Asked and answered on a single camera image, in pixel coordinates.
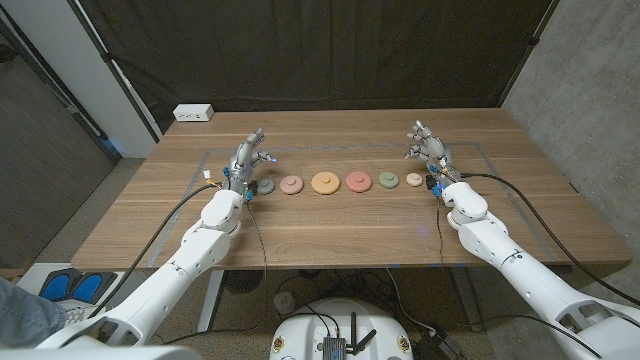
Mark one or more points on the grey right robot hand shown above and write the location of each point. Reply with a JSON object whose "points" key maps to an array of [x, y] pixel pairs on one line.
{"points": [[435, 152]]}

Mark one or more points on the black metal frame bar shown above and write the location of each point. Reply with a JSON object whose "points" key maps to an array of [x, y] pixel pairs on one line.
{"points": [[75, 112]]}

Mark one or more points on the grey table leg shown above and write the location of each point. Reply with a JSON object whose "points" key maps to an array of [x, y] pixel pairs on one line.
{"points": [[467, 300]]}

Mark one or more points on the black power brick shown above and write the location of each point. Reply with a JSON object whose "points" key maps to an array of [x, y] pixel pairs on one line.
{"points": [[440, 347]]}

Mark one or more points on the round grey floor object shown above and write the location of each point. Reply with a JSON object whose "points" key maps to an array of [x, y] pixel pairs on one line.
{"points": [[285, 302]]}

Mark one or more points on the black backdrop stand pole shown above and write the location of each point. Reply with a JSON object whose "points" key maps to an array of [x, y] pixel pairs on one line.
{"points": [[530, 47], [115, 70]]}

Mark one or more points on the black curtain backdrop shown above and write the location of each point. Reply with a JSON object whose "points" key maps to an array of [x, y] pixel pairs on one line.
{"points": [[320, 50]]}

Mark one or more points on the white grey sneaker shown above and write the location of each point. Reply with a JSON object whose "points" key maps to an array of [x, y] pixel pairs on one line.
{"points": [[77, 315]]}

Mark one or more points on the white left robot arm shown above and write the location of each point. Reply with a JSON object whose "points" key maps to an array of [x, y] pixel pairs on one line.
{"points": [[160, 290]]}

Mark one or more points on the person's leg in jeans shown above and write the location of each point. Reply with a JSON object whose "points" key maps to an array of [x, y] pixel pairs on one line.
{"points": [[22, 315]]}

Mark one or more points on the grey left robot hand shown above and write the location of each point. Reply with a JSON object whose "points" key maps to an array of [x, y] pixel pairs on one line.
{"points": [[242, 165]]}

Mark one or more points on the grey radio module with antennas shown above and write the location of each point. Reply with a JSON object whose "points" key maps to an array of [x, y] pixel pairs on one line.
{"points": [[334, 347]]}

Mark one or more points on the white robot chest cover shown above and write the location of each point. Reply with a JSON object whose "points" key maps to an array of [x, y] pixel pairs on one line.
{"points": [[100, 354]]}

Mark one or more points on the white power strip box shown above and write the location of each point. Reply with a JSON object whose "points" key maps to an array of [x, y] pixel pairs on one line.
{"points": [[193, 112]]}

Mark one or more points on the white table leg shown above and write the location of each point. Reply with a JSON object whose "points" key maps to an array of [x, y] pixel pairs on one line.
{"points": [[210, 305]]}

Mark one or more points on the blue foot pedal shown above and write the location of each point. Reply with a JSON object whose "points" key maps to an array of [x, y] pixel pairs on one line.
{"points": [[56, 286], [89, 288]]}

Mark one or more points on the round black floor fan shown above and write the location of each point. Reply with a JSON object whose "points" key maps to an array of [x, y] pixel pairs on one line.
{"points": [[243, 281]]}

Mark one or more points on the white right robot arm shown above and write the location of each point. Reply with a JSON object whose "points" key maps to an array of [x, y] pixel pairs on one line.
{"points": [[530, 282]]}

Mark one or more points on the white robot torso base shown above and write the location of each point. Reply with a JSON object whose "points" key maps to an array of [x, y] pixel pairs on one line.
{"points": [[300, 330]]}

